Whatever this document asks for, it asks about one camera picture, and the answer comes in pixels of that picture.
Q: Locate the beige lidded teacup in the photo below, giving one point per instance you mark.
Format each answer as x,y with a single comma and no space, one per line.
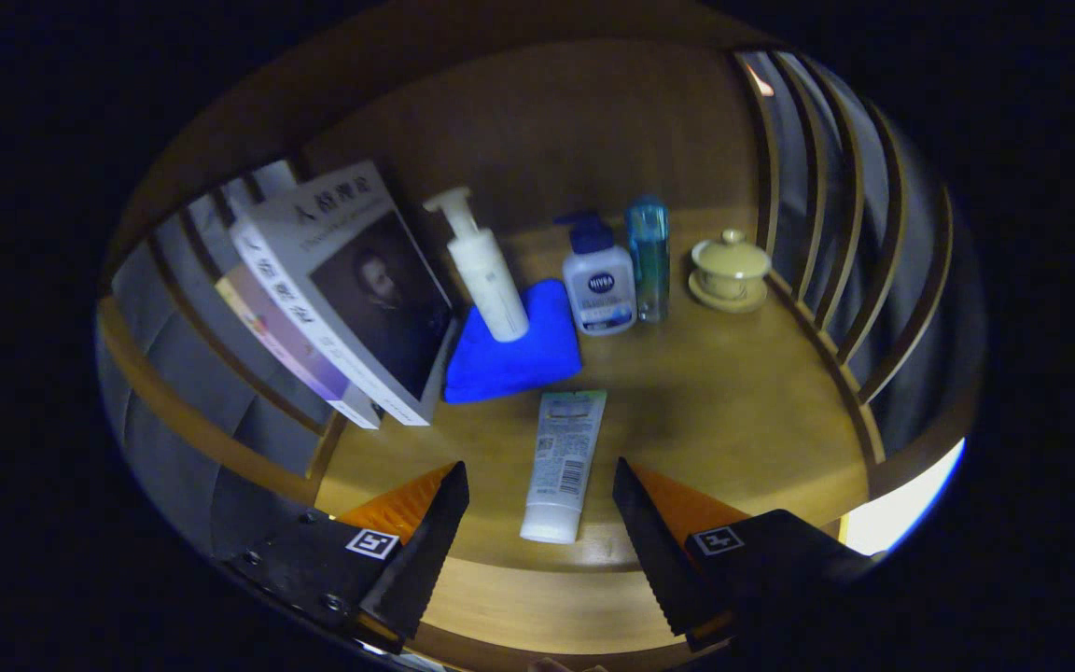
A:
729,271

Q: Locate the white pump bottle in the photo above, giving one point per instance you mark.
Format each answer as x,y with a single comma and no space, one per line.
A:
491,280

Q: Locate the white bottle blue cap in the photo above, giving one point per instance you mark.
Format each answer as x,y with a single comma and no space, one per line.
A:
599,289

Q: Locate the white cleanser tube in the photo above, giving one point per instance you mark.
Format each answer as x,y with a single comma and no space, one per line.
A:
561,467

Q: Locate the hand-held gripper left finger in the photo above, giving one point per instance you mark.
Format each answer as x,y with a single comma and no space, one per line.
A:
425,560

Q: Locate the brown wooden cabinet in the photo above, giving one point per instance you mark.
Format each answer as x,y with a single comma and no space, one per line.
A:
547,112

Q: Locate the purple book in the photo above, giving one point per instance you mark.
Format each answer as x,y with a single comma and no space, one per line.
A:
286,350

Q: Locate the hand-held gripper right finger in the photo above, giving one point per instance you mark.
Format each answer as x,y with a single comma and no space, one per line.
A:
663,569

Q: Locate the teal slim bottle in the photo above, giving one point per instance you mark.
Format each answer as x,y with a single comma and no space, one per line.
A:
648,261

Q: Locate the wooden countertop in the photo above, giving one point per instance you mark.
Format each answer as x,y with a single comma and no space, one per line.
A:
715,411

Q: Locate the blue folded cloth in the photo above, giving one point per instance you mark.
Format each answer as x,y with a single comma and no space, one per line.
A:
509,369

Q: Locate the white thick book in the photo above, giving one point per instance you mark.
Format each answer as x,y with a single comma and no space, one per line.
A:
314,243

